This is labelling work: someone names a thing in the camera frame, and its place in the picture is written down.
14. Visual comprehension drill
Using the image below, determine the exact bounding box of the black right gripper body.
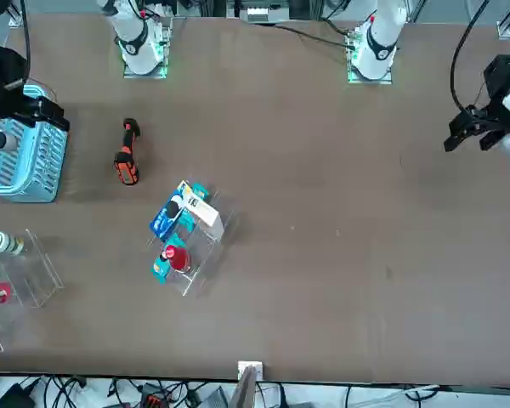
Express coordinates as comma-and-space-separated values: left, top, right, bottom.
0, 42, 40, 124

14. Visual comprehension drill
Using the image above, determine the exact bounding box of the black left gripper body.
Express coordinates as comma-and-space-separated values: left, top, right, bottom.
484, 54, 510, 102

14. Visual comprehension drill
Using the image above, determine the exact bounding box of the orange black barcode scanner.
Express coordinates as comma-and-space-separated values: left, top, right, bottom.
113, 117, 142, 187

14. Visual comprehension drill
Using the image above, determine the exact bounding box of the red Coca-Cola bottle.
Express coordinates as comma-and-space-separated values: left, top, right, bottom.
160, 244, 193, 273

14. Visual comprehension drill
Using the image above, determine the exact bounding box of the light blue shopping basket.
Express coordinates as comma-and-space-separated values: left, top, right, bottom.
0, 84, 71, 203

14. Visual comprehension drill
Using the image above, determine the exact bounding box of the blue Oreo cookie box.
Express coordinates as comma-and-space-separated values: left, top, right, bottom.
149, 180, 196, 239

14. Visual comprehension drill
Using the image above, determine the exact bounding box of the clear acrylic display stand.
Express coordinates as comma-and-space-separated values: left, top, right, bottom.
0, 229, 65, 354

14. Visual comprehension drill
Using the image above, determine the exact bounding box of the teal snack packet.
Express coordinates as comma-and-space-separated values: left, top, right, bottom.
151, 254, 172, 286
177, 183, 209, 233

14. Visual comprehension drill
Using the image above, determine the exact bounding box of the clear acrylic tiered shelf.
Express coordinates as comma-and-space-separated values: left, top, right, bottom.
146, 180, 239, 298

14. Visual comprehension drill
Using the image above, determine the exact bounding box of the grey power strip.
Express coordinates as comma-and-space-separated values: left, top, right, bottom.
240, 6, 291, 25

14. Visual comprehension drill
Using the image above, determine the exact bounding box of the black box under table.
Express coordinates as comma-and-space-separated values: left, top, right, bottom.
0, 380, 37, 408

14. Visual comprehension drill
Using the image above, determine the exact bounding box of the white socket box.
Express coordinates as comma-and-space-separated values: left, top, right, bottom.
237, 360, 264, 382

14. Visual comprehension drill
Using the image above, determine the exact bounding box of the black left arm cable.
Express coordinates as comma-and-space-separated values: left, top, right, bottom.
449, 0, 492, 114

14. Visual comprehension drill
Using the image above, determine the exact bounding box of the black base power cable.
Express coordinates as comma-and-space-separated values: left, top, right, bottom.
275, 23, 350, 48

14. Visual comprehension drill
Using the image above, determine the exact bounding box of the grey aluminium camera post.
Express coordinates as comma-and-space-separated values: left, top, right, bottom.
231, 365, 258, 408

